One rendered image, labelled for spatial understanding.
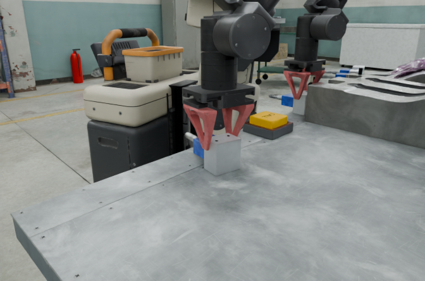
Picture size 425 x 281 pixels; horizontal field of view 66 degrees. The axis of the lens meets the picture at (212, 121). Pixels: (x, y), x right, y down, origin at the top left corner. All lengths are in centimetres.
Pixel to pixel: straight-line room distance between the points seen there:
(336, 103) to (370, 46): 698
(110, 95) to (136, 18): 555
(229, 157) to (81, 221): 24
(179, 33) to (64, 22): 205
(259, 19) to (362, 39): 740
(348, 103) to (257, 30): 40
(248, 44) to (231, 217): 22
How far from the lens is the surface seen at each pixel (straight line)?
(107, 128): 121
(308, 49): 87
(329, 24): 80
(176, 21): 656
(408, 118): 75
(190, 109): 52
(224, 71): 49
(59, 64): 607
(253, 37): 43
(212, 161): 53
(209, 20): 49
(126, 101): 111
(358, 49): 785
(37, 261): 45
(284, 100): 92
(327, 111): 80
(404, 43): 754
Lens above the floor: 104
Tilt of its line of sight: 17 degrees down
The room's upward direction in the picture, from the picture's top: straight up
